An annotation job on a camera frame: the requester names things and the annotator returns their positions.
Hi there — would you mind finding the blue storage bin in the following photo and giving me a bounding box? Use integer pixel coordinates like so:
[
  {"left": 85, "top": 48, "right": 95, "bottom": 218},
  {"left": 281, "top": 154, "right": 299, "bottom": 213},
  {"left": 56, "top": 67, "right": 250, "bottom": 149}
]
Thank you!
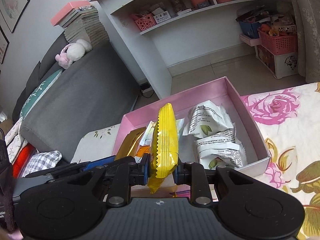
[{"left": 239, "top": 21, "right": 261, "bottom": 39}]

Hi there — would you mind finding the pink white plush toy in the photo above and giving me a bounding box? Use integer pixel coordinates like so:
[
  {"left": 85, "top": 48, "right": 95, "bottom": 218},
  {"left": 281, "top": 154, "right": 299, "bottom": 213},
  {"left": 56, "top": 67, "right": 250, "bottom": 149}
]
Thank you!
[{"left": 55, "top": 39, "right": 92, "bottom": 69}]

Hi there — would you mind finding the teal patterned cushion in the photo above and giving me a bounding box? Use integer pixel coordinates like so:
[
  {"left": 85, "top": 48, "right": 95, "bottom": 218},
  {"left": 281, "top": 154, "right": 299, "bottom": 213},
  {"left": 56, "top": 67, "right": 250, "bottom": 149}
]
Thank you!
[{"left": 20, "top": 69, "right": 63, "bottom": 119}]

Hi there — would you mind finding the pink cardboard box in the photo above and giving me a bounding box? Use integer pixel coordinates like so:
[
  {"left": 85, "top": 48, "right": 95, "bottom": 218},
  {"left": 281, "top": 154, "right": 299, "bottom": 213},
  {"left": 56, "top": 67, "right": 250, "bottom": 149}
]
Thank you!
[{"left": 112, "top": 76, "right": 272, "bottom": 178}]

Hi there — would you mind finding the large pink storage basket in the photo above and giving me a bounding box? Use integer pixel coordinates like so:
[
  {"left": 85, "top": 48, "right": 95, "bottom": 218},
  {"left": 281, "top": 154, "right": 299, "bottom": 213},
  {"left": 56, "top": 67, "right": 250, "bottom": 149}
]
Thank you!
[{"left": 258, "top": 28, "right": 298, "bottom": 55}]

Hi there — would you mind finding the orange white small packet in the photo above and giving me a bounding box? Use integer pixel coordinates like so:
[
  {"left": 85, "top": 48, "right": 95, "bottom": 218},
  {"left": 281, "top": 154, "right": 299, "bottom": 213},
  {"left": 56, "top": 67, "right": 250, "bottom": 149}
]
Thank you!
[{"left": 135, "top": 145, "right": 150, "bottom": 163}]

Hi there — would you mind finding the white printed storage box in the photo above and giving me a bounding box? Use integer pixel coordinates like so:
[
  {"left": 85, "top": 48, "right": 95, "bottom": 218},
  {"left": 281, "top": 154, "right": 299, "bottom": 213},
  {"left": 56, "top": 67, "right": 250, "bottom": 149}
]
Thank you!
[{"left": 255, "top": 45, "right": 298, "bottom": 79}]

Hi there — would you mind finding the lace curtain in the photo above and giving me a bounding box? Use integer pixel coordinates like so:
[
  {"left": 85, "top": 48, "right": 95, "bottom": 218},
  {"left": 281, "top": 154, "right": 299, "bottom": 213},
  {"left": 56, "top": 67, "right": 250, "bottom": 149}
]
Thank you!
[{"left": 291, "top": 0, "right": 319, "bottom": 83}]

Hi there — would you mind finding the pink lattice basket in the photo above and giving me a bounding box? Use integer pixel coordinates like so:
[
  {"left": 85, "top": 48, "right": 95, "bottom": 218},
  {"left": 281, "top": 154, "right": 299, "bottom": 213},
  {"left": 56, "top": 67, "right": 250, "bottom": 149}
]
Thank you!
[{"left": 130, "top": 13, "right": 156, "bottom": 31}]

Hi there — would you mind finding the grey sofa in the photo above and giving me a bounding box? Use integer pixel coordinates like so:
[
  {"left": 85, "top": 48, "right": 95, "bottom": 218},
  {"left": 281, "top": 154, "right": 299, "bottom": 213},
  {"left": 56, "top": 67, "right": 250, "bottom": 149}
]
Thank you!
[{"left": 13, "top": 34, "right": 140, "bottom": 162}]

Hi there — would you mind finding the gold foil snack packet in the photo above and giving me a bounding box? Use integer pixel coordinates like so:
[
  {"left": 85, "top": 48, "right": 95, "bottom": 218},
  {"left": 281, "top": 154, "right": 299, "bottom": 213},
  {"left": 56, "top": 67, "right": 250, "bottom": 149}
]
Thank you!
[{"left": 115, "top": 127, "right": 146, "bottom": 160}]

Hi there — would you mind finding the stack of books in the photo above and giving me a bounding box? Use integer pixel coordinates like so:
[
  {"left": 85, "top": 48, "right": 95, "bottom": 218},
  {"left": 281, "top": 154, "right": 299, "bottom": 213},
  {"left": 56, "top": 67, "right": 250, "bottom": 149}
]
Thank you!
[{"left": 50, "top": 0, "right": 109, "bottom": 47}]

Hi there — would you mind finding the grey checked pillow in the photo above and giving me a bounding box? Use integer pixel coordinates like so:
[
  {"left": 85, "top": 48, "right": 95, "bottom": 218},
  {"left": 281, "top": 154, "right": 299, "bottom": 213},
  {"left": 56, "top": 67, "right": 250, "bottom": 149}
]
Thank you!
[{"left": 21, "top": 151, "right": 62, "bottom": 177}]

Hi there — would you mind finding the white bookshelf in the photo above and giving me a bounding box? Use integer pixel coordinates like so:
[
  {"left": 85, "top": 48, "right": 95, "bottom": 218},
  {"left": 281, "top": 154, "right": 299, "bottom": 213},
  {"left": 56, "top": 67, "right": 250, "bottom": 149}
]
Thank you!
[{"left": 88, "top": 0, "right": 287, "bottom": 99}]

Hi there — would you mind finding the yellow egg-yolk pastry packet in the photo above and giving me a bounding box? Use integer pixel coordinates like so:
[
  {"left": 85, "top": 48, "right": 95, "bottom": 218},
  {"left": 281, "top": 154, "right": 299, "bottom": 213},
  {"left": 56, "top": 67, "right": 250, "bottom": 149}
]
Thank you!
[{"left": 148, "top": 103, "right": 178, "bottom": 194}]

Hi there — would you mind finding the floral table cloth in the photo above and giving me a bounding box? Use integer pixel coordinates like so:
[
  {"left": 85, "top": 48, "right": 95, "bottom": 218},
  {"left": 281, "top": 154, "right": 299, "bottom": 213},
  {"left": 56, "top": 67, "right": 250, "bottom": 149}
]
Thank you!
[{"left": 71, "top": 81, "right": 320, "bottom": 240}]

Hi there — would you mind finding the power strip with cable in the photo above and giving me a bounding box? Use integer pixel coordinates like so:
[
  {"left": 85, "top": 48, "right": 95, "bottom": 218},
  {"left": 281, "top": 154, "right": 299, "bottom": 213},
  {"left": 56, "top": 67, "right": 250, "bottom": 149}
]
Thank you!
[{"left": 139, "top": 82, "right": 155, "bottom": 99}]

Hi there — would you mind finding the white crumpled tea packet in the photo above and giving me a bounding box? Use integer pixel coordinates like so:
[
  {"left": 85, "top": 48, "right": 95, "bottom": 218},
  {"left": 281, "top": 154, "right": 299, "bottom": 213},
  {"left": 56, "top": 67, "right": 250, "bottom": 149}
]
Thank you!
[{"left": 182, "top": 100, "right": 234, "bottom": 139}]

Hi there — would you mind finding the framed wall picture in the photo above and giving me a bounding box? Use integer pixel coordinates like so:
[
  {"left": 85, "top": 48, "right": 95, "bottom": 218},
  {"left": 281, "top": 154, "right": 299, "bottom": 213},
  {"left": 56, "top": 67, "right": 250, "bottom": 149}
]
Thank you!
[{"left": 1, "top": 0, "right": 30, "bottom": 33}]

